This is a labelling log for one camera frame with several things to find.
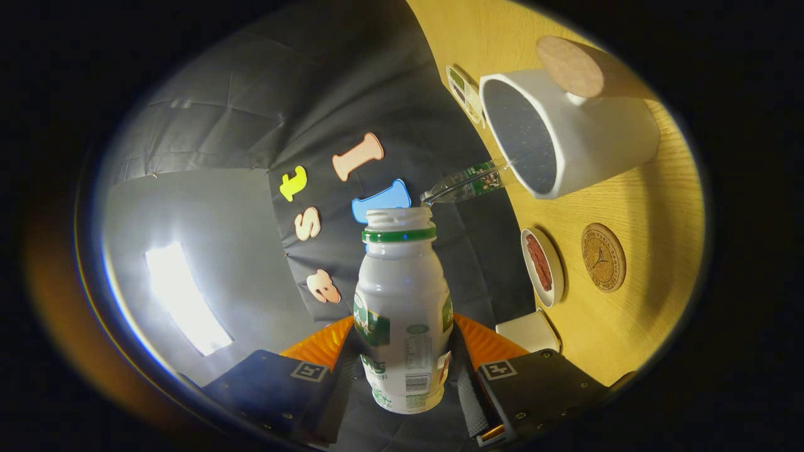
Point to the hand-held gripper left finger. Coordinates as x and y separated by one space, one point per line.
270 389

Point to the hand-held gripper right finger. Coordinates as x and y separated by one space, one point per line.
540 389

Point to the round cork coaster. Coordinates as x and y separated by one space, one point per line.
603 257

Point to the white juice bottle green label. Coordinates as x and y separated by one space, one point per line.
402 295

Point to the clear plastic water bottle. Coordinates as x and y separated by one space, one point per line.
477 182

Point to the cream toaster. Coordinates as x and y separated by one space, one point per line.
527 331

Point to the red meat patty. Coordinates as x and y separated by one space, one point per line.
544 276
534 248

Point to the beige round plate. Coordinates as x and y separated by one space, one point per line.
556 270

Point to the ceiling light panel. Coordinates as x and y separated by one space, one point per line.
185 298

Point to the wooden table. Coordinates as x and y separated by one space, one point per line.
653 207

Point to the white divided snack tray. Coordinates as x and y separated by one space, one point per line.
468 100

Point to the black backdrop cloth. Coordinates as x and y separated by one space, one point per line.
352 75

